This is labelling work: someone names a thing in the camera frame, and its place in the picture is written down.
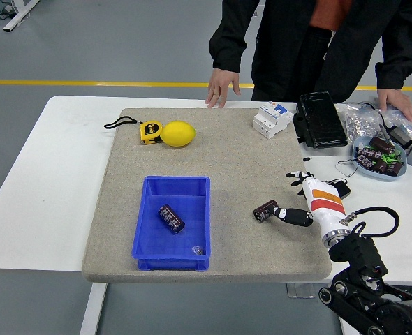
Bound black power adapter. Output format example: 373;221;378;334
389;124;412;149

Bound short dark brown battery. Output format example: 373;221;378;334
253;199;279;222

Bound grey metal table bracket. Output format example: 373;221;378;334
286;283;317;299

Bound white table leg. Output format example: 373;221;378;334
79;282;108;335

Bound person's left hand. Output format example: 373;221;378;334
376;89;412;124

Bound blue plastic box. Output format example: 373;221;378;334
131;175;212;272

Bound grey-brown mat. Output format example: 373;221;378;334
81;107;332;284

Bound clear bag of blue parts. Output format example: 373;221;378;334
369;96;412;140

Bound yellow tape measure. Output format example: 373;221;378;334
103;117;164;145

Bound black rectangular case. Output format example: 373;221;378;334
292;91;349;149

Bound yellow lemon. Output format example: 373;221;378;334
160;120;197;148

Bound clear bag of metal washers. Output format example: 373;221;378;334
338;102;385;147

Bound light blue bowl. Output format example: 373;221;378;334
352;135;409;181

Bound person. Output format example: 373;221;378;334
209;0;412;104

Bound thin black cable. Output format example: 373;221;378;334
335;158;361;176

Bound person's right hand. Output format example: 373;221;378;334
205;68;242;109

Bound long dark brown battery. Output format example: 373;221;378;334
158;204;186;235

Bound green plastic pieces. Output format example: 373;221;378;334
380;150;403;165

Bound white circuit breaker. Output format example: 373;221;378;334
252;100;295;140

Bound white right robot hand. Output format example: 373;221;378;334
271;170;350;238

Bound white metal frame foot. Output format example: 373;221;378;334
2;0;41;33

